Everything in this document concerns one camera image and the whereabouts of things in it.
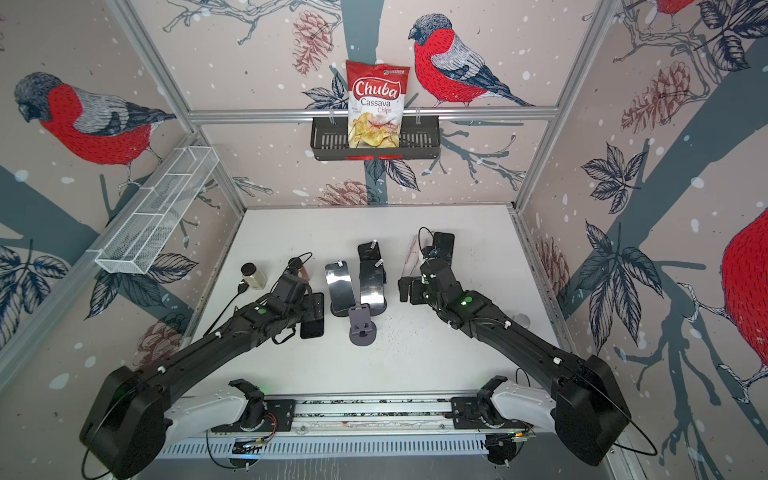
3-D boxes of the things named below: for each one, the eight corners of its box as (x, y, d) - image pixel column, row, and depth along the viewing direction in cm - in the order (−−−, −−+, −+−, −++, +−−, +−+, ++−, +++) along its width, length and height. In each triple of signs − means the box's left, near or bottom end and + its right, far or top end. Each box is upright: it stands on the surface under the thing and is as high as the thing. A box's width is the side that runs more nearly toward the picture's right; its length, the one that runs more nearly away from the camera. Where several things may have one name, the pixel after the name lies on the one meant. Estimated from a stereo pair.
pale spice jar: (249, 290, 99) (238, 274, 92) (254, 278, 102) (243, 262, 95) (263, 290, 99) (253, 274, 92) (267, 278, 102) (257, 262, 95)
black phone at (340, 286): (335, 315, 92) (328, 296, 83) (331, 285, 99) (324, 264, 90) (357, 310, 93) (353, 291, 84) (351, 280, 101) (346, 259, 91)
